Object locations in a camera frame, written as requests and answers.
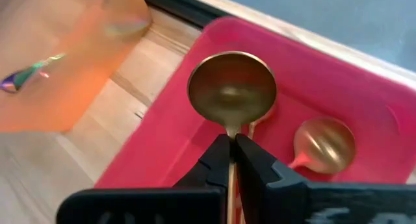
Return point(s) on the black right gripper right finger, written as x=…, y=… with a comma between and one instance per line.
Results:
x=292, y=201

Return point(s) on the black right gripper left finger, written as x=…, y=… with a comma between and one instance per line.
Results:
x=195, y=201

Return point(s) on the iridescent purple spoon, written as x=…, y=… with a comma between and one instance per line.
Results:
x=19, y=78

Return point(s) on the pink translucent plastic bin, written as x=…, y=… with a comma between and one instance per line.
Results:
x=325, y=87

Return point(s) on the orange translucent plastic bin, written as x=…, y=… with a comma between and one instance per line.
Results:
x=81, y=87

